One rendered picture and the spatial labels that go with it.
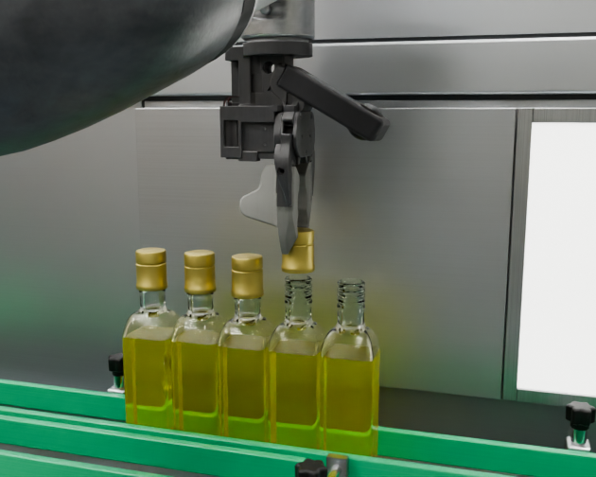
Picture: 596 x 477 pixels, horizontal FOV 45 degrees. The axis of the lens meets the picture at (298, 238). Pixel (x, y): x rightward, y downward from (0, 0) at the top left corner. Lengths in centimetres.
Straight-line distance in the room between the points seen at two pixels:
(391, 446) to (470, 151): 34
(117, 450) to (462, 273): 44
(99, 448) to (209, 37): 63
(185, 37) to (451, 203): 59
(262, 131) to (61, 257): 45
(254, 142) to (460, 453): 40
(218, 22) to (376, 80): 57
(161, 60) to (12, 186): 83
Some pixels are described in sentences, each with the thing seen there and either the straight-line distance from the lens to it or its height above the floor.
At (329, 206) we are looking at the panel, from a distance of 87.
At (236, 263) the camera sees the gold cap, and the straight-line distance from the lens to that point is 77.
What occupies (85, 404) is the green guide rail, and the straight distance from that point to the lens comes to 98.
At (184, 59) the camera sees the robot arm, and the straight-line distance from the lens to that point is 30.
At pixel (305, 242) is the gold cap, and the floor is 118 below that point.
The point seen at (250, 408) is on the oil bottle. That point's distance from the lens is 80.
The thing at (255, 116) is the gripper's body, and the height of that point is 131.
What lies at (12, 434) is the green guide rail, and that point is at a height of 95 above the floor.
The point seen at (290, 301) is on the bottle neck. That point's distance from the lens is 76.
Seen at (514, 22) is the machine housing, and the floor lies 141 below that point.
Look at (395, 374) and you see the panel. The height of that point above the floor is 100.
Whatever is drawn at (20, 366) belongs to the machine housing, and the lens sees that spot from 117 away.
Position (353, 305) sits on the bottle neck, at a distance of 75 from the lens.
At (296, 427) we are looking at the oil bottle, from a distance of 79.
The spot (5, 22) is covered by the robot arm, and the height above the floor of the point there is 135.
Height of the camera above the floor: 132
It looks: 10 degrees down
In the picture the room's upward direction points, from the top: straight up
